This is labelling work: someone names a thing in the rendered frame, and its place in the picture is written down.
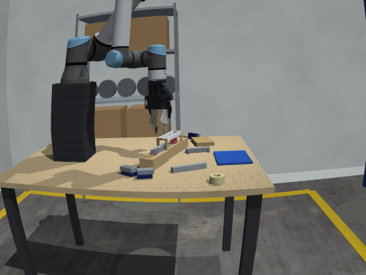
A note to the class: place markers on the light brown wooden board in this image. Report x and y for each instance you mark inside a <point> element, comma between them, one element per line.
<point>202,141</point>

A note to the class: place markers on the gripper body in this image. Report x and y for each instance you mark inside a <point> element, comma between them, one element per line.
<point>154,94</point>

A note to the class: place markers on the beige roll of tape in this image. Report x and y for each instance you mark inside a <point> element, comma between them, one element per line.
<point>213,179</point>

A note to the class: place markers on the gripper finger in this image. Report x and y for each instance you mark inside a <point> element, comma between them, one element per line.
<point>166,114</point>
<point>153,119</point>

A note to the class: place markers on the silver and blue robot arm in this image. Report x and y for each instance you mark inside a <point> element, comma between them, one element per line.
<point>112,45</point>

